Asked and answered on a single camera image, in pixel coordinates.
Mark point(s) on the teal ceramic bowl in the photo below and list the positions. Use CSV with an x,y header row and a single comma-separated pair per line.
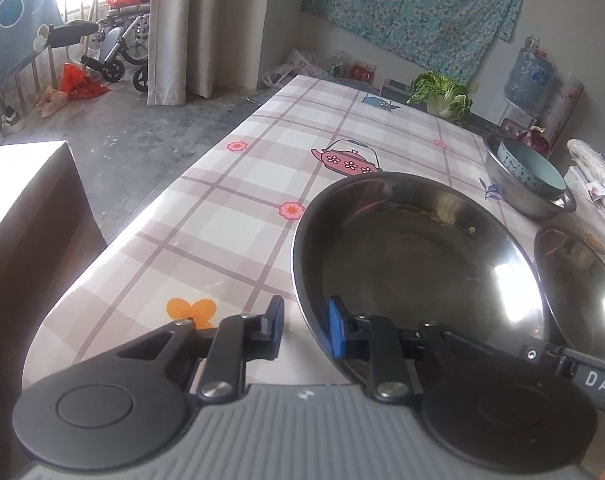
x,y
530,167

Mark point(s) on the blue circle-print board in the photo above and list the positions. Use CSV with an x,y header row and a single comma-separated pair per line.
x,y
17,20

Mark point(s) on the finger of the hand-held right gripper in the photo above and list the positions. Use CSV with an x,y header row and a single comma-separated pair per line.
x,y
550,357

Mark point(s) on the wheelchair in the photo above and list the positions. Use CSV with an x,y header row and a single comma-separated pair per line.
x,y
120,45

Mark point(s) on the large steel plate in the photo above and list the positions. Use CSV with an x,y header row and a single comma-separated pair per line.
x,y
582,280

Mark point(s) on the steel bowl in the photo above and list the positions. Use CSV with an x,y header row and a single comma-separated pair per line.
x,y
512,192

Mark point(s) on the metal railing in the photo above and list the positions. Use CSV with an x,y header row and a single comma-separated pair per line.
x,y
17,80

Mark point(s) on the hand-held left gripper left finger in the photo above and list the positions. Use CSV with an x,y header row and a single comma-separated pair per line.
x,y
278,322

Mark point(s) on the red plastic bag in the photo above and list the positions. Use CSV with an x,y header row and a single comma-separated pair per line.
x,y
80,82

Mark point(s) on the beige curtain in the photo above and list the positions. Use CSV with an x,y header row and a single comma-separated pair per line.
x,y
202,30

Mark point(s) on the cardboard box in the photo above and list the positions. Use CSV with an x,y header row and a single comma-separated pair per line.
x,y
27,260

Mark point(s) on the patterned paper roll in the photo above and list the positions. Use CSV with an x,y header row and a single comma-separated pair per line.
x,y
560,107

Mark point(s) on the white plastic bag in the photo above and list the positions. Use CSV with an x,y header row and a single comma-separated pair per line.
x,y
295,65

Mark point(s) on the red onion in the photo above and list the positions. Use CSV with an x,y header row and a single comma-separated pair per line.
x,y
535,140

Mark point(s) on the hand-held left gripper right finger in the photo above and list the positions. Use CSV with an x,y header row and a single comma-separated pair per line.
x,y
337,330

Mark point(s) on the large steel wok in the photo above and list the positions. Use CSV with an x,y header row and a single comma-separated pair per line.
x,y
412,250

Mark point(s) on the napa cabbage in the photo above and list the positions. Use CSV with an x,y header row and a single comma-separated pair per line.
x,y
442,95

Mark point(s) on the teal floral wall cloth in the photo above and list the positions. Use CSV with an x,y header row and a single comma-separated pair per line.
x,y
412,5

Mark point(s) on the black padded seat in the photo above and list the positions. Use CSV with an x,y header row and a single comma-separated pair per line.
x,y
67,32

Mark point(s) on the blue water bottle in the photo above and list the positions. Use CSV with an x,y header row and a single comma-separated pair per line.
x,y
527,77

